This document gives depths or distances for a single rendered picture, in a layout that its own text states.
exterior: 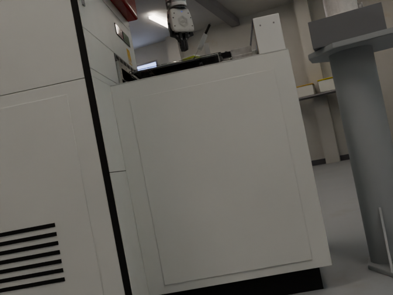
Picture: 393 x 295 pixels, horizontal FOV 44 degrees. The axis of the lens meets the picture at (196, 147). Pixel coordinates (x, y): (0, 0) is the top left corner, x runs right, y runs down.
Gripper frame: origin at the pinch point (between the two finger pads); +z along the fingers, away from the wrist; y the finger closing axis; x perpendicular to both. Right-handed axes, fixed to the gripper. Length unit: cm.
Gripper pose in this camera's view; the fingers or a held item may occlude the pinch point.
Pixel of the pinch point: (183, 45)
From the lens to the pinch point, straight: 206.0
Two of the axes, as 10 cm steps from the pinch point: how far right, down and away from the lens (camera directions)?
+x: -5.1, 1.2, 8.5
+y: 8.4, -1.4, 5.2
